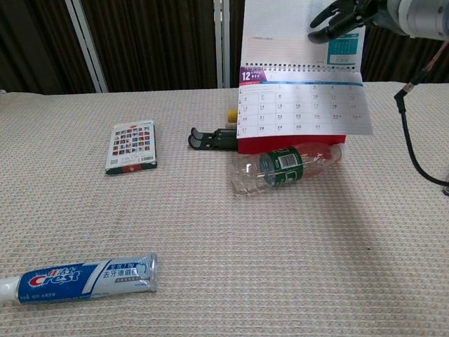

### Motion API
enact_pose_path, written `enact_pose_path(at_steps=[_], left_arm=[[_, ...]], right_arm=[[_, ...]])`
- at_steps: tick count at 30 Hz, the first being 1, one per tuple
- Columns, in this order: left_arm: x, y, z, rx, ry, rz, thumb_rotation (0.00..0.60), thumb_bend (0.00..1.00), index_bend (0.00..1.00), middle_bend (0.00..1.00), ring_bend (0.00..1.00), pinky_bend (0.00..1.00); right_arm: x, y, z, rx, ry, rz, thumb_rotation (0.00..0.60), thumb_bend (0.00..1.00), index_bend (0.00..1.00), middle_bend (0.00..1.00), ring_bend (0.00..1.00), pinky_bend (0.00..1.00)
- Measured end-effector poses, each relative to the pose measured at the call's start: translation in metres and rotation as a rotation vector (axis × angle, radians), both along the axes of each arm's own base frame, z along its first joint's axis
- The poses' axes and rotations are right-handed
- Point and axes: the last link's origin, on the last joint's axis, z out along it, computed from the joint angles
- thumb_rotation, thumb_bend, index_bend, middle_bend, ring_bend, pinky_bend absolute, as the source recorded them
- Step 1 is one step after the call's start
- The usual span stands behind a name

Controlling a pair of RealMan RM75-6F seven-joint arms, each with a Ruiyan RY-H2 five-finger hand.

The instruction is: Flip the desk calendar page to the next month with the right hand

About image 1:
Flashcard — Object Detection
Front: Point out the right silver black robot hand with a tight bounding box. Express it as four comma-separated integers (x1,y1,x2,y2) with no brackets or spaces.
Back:
307,0,408,44

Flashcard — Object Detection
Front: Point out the spiral desk calendar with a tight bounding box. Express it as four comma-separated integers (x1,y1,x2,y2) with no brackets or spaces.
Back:
236,0,375,154

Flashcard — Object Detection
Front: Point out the black folding screen panel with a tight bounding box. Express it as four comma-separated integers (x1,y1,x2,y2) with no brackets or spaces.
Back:
361,26,449,85
0,0,102,95
72,0,224,94
220,0,246,88

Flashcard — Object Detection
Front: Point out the clear green label water bottle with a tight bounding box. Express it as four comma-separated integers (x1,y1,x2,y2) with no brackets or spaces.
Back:
230,142,347,195

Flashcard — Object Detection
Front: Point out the black folding phone stand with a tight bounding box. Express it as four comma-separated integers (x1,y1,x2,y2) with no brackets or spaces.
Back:
188,127,239,152

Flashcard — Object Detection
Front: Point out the beige woven tablecloth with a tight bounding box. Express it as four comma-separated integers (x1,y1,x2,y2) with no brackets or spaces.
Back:
0,80,449,337

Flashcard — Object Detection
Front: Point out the card box with picture grid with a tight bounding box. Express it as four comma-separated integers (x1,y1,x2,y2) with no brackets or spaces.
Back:
105,120,158,176

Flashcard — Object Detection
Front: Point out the blue white toothpaste tube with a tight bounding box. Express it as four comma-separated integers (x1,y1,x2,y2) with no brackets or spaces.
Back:
0,253,159,307

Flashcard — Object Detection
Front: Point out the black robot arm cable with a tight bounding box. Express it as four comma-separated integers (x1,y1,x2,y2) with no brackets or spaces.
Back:
393,40,449,187

